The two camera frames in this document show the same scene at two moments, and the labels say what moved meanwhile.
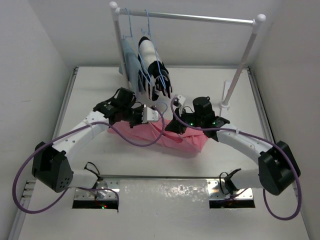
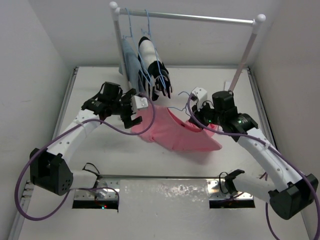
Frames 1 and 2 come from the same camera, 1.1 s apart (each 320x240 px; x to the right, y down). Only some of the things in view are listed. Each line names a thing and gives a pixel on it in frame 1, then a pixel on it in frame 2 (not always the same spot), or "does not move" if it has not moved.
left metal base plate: x=99 y=194 does not move
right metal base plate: x=217 y=191 does not move
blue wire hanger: x=167 y=107 to x=185 y=108
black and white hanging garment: x=153 y=77 does not move
